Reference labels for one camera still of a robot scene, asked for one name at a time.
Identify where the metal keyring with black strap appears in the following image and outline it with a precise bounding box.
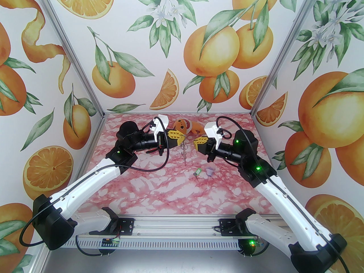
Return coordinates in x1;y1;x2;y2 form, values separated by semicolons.
179;135;189;165

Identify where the orange plush toy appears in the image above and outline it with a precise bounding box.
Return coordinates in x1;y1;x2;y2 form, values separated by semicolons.
173;118;204;136

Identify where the black controller with green light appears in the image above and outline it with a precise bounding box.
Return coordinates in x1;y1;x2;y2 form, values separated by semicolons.
239;238;263;257

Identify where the black left camera cable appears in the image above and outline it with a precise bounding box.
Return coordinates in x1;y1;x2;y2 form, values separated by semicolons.
122;115;171;171

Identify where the black camera cable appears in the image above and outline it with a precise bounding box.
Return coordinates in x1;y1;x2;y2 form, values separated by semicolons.
216;115;278;181
122;115;171;171

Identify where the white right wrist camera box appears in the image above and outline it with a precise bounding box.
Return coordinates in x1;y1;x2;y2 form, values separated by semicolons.
204;121;226;150

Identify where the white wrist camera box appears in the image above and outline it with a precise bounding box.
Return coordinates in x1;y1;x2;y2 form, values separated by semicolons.
150;114;169;142
204;121;226;150

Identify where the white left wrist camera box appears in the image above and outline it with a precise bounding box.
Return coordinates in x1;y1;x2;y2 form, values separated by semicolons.
150;114;169;142

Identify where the black right camera cable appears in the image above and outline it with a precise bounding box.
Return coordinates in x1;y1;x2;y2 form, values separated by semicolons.
216;115;278;181

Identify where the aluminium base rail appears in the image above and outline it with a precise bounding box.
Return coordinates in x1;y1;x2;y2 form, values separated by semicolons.
114;214;285;238

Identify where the perforated metal cable tray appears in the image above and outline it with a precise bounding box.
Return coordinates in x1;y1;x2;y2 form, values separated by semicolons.
68;236;293;250

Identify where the aluminium frame post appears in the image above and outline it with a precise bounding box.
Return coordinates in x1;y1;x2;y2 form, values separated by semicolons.
250;0;332;116
31;0;105;118

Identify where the black base cable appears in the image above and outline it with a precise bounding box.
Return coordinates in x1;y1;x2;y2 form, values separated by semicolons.
247;236;270;257
75;232;120;258

